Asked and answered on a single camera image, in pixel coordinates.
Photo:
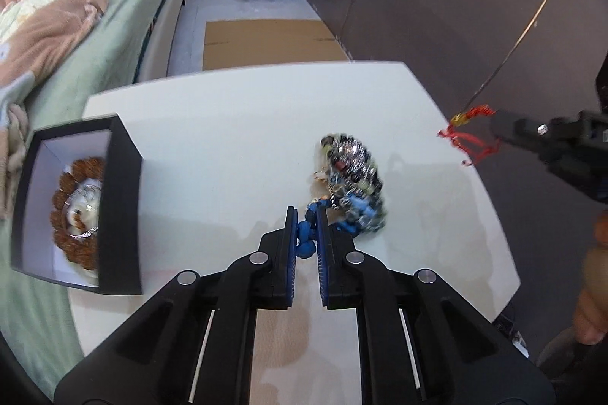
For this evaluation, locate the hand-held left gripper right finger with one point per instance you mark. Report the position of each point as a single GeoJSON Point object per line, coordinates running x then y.
{"type": "Point", "coordinates": [322, 262]}

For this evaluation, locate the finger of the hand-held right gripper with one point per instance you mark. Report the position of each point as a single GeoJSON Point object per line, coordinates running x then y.
{"type": "Point", "coordinates": [520, 129]}

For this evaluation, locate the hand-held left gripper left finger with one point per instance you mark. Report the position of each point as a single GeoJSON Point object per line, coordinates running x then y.
{"type": "Point", "coordinates": [290, 253]}

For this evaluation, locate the black box with white inside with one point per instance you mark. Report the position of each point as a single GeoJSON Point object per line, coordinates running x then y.
{"type": "Point", "coordinates": [124, 196]}

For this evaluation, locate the person's right hand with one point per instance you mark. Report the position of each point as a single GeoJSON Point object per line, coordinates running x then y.
{"type": "Point", "coordinates": [593, 286]}

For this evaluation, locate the flat cardboard sheet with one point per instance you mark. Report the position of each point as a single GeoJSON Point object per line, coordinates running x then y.
{"type": "Point", "coordinates": [270, 43]}

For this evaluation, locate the bed with green sheet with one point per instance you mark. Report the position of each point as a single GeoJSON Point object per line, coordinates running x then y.
{"type": "Point", "coordinates": [95, 67]}

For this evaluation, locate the tan and green blanket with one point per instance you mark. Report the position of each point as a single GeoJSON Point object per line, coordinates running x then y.
{"type": "Point", "coordinates": [52, 24]}

